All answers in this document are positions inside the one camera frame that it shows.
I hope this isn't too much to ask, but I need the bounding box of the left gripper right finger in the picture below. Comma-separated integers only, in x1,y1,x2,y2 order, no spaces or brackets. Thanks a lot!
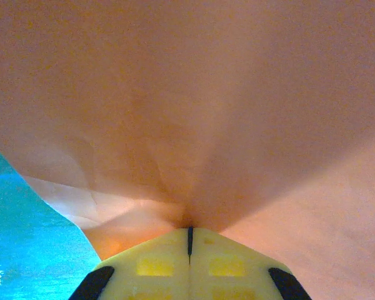
189,227,312,300

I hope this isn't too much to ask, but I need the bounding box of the orange wrapping paper sheet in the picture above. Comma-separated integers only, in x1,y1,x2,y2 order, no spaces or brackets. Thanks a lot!
0,0,375,300

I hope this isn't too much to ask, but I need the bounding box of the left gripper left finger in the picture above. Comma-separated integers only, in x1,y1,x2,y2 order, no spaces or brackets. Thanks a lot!
69,227,191,300

